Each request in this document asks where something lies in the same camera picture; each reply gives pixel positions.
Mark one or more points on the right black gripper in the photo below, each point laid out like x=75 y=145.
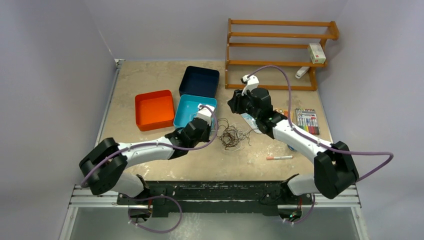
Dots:
x=235 y=103

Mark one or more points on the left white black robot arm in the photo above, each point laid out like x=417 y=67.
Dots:
x=104 y=166

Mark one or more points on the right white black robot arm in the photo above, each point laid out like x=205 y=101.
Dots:
x=334 y=169

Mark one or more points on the blue blister pack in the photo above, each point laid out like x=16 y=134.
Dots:
x=251 y=122

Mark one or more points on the orange card pack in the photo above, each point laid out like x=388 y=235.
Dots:
x=285 y=112

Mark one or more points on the dark blue plastic tray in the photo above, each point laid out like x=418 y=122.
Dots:
x=199 y=81

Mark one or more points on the light blue plastic tray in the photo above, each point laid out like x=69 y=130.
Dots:
x=187 y=108

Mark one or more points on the white orange marker pen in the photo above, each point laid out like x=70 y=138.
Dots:
x=273 y=158

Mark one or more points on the coloured marker set pack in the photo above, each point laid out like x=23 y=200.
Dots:
x=307 y=120

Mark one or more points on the white stapler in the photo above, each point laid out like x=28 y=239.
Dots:
x=302 y=71

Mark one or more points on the orange plastic tray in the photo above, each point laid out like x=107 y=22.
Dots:
x=154 y=110

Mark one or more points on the white cardboard box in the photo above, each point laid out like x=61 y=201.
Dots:
x=316 y=53

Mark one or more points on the wooden shelf rack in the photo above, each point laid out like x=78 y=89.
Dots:
x=276 y=42

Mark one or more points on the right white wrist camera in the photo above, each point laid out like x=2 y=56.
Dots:
x=250 y=82

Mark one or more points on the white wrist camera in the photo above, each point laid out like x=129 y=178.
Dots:
x=250 y=82
x=205 y=113

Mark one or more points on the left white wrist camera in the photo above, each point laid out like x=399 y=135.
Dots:
x=205 y=113

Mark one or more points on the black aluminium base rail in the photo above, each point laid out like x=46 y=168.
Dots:
x=220 y=197

